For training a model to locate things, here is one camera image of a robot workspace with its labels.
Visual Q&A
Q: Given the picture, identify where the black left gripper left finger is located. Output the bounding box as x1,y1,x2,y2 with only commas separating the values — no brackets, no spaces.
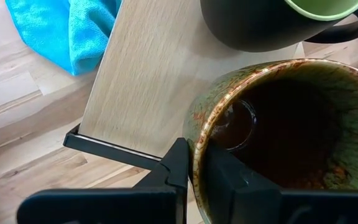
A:
16,138,190,224

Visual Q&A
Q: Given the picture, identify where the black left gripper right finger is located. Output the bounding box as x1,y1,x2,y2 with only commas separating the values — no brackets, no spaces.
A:
204,144,358,224

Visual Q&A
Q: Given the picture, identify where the teal glazed ceramic bowl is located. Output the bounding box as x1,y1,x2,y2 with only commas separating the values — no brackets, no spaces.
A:
183,58,358,224

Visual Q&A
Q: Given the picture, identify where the black mug with green inside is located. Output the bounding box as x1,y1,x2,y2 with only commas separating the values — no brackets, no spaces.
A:
200,0,358,53

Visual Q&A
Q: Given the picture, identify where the teal cloth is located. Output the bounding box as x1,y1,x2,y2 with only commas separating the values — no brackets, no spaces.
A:
5,0,122,77

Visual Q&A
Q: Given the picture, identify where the wooden shelf with black frame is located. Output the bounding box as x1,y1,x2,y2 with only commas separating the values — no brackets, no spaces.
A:
63,0,305,172

